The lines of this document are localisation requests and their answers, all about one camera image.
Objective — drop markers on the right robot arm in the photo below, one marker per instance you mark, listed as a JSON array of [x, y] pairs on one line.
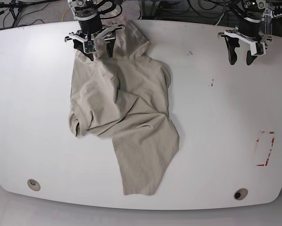
[[87, 9]]

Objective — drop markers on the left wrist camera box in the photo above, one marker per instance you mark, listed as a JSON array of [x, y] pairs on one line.
[[260, 48]]

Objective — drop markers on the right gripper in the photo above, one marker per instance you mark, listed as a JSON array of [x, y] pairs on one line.
[[91, 29]]

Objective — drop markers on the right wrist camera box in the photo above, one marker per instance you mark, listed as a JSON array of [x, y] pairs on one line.
[[89, 47]]

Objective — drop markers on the red tape rectangle marking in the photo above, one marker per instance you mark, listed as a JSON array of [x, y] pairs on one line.
[[263, 148]]

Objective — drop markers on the beige T-shirt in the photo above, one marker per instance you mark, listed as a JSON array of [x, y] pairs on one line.
[[125, 97]]

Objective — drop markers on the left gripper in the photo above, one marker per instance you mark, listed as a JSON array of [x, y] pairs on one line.
[[247, 31]]

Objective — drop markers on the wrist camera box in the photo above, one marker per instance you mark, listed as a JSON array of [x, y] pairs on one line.
[[89, 47], [260, 48]]

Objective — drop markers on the right table cable grommet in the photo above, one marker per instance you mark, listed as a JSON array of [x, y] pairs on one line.
[[240, 194]]

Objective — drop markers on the left table cable grommet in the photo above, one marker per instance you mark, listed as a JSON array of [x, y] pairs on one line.
[[34, 185]]

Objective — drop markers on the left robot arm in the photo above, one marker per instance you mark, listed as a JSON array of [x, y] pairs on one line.
[[250, 14]]

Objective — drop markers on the black tripod stand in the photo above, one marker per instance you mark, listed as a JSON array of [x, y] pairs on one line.
[[15, 8]]

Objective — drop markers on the table cable grommet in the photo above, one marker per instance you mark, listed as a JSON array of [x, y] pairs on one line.
[[34, 185], [240, 194]]

